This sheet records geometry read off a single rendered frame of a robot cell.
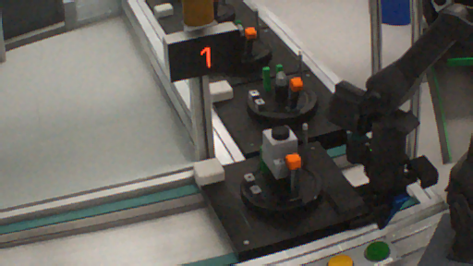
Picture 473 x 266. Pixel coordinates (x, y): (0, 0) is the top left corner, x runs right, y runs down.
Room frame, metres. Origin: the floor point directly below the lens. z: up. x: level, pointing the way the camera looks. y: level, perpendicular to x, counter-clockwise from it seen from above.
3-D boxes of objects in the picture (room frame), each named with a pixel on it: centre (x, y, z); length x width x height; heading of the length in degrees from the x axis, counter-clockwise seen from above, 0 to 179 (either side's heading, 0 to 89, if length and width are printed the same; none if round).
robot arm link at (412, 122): (0.86, -0.22, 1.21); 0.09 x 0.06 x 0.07; 42
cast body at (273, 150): (1.05, -0.07, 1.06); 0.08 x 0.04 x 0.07; 17
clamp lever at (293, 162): (1.00, -0.08, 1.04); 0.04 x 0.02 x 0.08; 17
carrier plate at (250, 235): (1.04, -0.07, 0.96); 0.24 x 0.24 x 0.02; 17
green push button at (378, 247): (0.86, -0.22, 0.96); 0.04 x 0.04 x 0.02
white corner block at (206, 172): (1.11, 0.05, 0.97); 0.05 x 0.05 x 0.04; 17
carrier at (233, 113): (1.32, -0.09, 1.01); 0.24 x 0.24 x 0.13; 17
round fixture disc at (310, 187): (1.04, -0.07, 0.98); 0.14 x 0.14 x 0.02
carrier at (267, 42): (1.55, -0.02, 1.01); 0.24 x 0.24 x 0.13; 17
